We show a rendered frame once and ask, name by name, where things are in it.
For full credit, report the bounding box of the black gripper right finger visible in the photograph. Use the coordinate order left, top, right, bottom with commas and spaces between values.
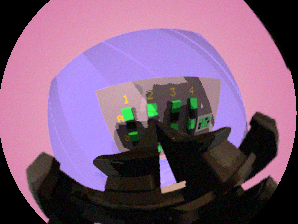
154, 120, 231, 184

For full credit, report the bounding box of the grey switch panel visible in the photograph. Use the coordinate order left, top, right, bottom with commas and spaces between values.
96, 76, 222, 153

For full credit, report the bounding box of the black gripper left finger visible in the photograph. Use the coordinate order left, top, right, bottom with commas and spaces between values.
92, 120, 161, 186

